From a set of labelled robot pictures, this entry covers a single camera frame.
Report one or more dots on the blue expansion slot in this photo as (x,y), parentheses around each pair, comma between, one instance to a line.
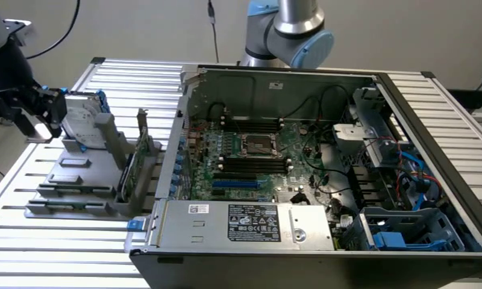
(235,183)

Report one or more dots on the blue case latch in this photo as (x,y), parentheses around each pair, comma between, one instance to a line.
(135,225)

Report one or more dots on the black expansion slot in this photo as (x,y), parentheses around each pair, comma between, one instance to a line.
(239,176)

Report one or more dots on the CPU socket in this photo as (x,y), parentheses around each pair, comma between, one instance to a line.
(259,144)

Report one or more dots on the grey parts rack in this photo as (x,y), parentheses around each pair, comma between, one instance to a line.
(84,174)

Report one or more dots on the silver power supply unit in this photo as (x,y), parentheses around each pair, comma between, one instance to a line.
(208,225)

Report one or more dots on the green RAM stick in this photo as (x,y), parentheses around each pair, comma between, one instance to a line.
(73,189)

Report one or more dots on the black open PC case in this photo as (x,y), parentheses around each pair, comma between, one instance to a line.
(265,268)

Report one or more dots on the metal drive cage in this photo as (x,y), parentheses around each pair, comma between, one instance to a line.
(369,126)

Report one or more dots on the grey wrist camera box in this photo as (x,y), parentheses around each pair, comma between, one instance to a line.
(21,30)

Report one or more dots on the grey disk bay cage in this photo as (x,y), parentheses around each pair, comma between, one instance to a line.
(426,222)

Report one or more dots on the hard disk with blue caddy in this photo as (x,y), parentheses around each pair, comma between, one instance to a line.
(80,120)

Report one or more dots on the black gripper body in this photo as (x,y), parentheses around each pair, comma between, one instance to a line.
(8,84)

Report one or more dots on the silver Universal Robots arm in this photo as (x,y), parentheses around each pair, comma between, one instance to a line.
(293,21)

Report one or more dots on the blue disk caddy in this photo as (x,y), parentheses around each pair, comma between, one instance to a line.
(387,241)

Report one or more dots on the green motherboard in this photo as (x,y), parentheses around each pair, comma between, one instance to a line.
(297,156)

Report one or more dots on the green graphics card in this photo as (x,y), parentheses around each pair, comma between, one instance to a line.
(138,159)

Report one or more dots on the black RAM slot bank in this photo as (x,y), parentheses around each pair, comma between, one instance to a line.
(253,123)
(253,164)

